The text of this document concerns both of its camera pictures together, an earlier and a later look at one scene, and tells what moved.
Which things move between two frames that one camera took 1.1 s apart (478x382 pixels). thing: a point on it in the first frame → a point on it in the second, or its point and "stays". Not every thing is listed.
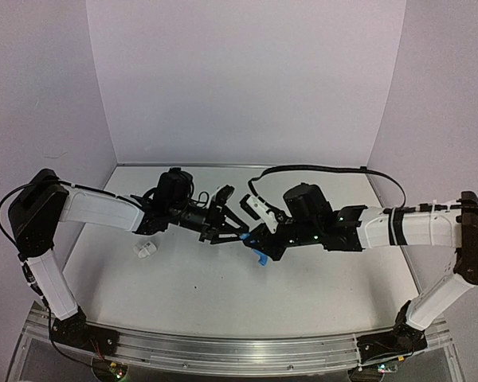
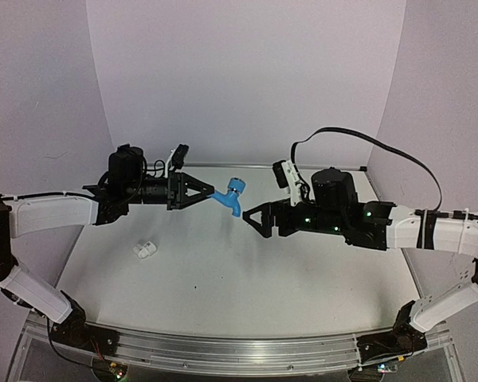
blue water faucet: (264, 259) → (230, 199)
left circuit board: (119, 371) stays
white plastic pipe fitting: (145, 249) stays
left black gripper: (217, 223) → (177, 189)
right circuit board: (385, 368) stays
